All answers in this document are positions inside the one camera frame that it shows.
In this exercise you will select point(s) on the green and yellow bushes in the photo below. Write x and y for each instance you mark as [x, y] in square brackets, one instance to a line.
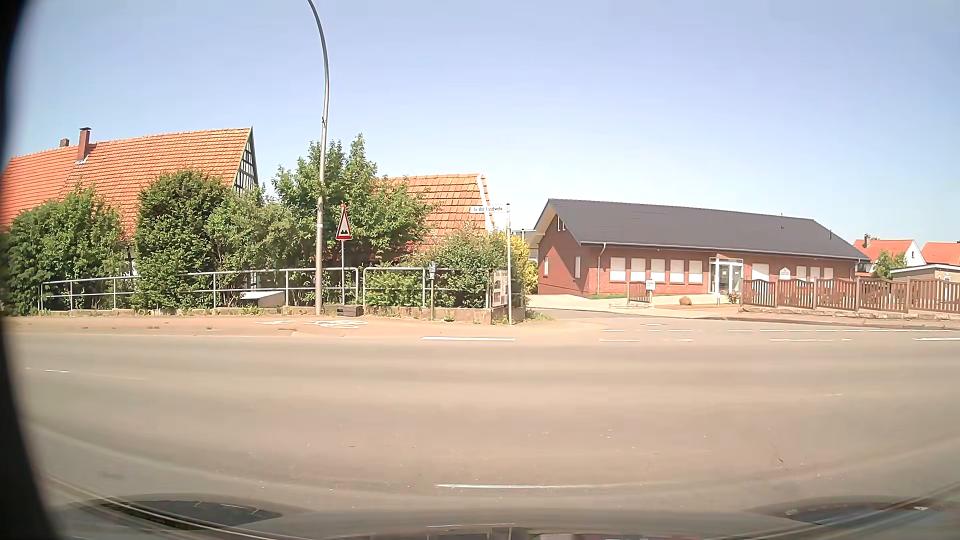
[457, 270]

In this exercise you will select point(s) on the street name sign on pole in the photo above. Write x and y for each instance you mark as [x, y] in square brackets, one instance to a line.
[508, 262]

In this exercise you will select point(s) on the house with orange tiled roof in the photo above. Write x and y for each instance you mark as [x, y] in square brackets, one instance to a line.
[450, 199]

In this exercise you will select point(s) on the grey asphalt road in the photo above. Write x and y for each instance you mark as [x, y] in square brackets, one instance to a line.
[480, 405]

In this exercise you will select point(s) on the green leafy tree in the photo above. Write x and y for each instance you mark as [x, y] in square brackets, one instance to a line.
[360, 202]

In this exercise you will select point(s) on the triangular warning road sign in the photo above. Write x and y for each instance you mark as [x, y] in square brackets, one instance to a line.
[343, 225]

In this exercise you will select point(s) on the red brick building dark roof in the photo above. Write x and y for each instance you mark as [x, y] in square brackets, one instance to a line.
[675, 247]

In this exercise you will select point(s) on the car's own bonnet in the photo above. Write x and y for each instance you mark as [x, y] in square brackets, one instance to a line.
[480, 525]

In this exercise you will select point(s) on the grey metal railing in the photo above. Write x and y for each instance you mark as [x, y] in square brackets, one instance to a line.
[225, 285]

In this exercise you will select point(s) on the reddish paved pavement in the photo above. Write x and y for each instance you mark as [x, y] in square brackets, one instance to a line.
[187, 325]

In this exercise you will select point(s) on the tall green bush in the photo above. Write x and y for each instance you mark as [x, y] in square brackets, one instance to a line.
[176, 232]

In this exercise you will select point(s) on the half-timbered house orange roof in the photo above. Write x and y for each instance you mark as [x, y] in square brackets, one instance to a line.
[150, 165]

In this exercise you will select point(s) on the pavement beside wooden fence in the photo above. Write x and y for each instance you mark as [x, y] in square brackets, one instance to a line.
[825, 318]

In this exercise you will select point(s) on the brown wooden fence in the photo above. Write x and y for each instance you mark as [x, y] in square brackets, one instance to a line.
[862, 294]

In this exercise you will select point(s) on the small green tree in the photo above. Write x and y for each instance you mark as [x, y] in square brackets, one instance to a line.
[888, 263]

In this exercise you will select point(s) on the white house with orange roof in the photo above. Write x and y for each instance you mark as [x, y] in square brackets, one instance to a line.
[892, 250]

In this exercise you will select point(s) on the large green bush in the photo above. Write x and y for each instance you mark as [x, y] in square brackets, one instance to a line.
[60, 247]

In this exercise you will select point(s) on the low flat-roofed building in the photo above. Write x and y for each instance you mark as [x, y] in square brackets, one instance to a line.
[926, 272]

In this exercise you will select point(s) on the small sign on short post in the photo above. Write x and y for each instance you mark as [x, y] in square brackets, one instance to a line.
[432, 285]

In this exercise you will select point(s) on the low concrete wall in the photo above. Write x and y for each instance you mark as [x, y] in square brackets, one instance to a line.
[420, 313]

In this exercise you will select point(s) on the tall curved lamp post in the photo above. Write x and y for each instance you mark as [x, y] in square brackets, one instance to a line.
[320, 187]

